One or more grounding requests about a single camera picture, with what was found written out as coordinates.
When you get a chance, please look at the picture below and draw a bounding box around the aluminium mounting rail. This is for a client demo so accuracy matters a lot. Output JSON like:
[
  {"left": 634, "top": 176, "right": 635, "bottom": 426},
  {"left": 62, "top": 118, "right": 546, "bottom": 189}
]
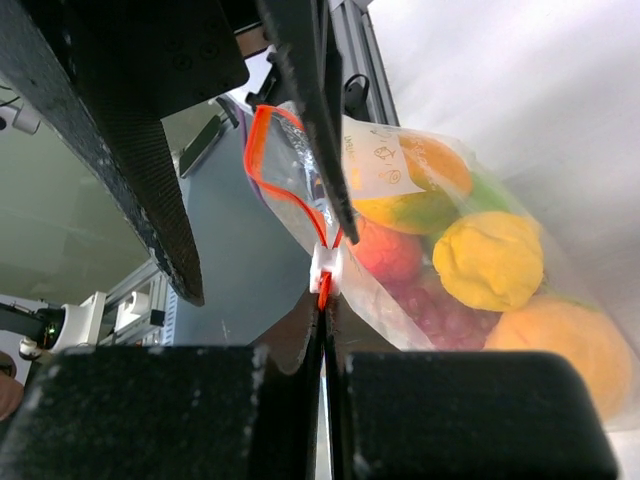
[{"left": 329, "top": 0, "right": 399, "bottom": 126}]

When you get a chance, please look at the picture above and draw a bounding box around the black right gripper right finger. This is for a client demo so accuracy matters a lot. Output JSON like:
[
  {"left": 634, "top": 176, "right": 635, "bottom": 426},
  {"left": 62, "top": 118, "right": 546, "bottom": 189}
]
[{"left": 324, "top": 299, "right": 619, "bottom": 479}]

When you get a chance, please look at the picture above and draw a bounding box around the green yellow mango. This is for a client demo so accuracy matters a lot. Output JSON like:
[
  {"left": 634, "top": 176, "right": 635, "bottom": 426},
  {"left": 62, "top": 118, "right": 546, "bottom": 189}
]
[{"left": 352, "top": 189, "right": 464, "bottom": 236}]

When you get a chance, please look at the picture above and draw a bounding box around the yellow lemon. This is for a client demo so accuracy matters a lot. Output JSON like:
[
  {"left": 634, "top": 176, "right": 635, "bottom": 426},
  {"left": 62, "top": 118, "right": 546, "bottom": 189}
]
[{"left": 432, "top": 211, "right": 544, "bottom": 312}]

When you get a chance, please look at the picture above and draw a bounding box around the red orange peach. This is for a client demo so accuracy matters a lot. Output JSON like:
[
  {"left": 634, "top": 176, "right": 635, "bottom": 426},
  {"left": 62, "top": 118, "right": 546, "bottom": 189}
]
[{"left": 347, "top": 217, "right": 423, "bottom": 284}]

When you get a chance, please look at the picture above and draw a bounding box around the red grape bunch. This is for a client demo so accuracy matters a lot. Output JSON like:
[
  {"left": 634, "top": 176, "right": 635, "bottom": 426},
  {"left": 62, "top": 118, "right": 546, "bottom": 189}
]
[{"left": 385, "top": 272, "right": 500, "bottom": 351}]

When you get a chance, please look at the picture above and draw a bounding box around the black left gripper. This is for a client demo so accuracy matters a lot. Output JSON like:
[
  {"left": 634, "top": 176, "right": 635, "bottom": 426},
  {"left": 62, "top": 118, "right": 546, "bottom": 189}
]
[{"left": 1, "top": 1, "right": 265, "bottom": 306}]

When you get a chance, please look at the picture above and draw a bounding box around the green apple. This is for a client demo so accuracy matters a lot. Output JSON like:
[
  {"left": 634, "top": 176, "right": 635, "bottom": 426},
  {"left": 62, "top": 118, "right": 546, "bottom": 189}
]
[{"left": 424, "top": 172, "right": 516, "bottom": 251}]

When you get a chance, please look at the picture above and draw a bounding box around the orange with green leaf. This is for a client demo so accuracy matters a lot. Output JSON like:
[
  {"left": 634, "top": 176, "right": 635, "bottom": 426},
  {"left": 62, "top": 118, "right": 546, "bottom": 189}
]
[{"left": 398, "top": 134, "right": 473, "bottom": 195}]

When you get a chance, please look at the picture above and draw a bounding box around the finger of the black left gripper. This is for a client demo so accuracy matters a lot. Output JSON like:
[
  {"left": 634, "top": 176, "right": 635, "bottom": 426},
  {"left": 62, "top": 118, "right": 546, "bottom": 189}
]
[{"left": 256, "top": 0, "right": 359, "bottom": 244}]

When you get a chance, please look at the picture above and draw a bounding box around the clear zip bag orange zipper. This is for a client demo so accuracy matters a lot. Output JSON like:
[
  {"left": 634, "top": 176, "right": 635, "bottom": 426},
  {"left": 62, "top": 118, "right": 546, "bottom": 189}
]
[{"left": 244, "top": 104, "right": 639, "bottom": 431}]

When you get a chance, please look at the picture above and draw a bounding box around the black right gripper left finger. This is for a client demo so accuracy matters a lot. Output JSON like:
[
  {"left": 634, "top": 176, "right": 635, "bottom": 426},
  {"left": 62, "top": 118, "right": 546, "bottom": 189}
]
[{"left": 1, "top": 294, "right": 320, "bottom": 479}]

